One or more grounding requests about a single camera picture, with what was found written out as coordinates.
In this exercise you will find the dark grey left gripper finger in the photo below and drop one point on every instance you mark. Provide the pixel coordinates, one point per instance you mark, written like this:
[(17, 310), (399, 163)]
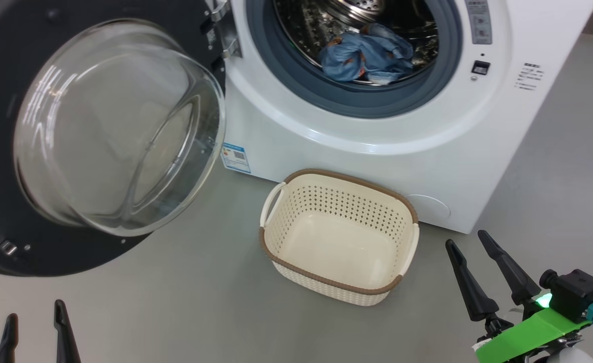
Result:
[(8, 348), (67, 348)]

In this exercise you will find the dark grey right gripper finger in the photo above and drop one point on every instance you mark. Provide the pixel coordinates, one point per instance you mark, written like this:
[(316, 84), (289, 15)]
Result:
[(515, 277), (475, 297)]

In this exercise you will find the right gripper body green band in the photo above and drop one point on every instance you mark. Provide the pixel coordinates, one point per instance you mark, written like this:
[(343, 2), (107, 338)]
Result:
[(528, 335)]

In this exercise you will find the blue cartoon print garment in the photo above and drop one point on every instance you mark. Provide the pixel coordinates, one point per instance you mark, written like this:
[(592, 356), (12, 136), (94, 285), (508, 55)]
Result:
[(361, 55)]

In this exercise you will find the black glass washing machine door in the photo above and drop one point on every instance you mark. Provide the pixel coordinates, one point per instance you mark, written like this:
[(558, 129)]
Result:
[(4, 75)]

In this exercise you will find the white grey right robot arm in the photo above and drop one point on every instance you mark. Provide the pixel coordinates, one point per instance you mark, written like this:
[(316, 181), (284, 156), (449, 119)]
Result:
[(563, 359)]

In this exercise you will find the cream perforated laundry basket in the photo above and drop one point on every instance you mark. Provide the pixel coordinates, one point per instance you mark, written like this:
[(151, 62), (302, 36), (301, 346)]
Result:
[(336, 247)]

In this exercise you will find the white washing machine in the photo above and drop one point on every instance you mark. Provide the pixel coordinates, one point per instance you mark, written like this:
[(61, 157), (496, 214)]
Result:
[(377, 146)]

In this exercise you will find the black door latch socket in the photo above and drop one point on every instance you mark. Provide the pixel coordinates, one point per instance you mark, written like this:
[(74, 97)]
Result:
[(480, 67)]

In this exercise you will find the grey rubber door gasket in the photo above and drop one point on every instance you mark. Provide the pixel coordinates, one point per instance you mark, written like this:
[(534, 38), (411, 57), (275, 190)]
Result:
[(447, 65)]

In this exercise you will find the chrome door hinge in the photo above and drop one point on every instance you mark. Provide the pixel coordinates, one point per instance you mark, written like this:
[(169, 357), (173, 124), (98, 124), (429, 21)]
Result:
[(231, 46)]

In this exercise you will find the white round filter cover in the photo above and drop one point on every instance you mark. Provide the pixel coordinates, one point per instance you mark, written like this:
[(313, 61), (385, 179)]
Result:
[(430, 207)]

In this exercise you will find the blue energy label sticker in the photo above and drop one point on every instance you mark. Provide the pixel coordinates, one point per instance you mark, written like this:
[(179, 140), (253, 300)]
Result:
[(236, 158)]

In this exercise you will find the grey warning label sticker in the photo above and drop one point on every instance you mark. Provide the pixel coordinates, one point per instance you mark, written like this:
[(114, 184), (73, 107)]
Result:
[(478, 20)]

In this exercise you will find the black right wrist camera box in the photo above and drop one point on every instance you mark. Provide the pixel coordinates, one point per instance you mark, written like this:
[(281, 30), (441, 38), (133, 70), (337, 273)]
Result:
[(576, 292)]

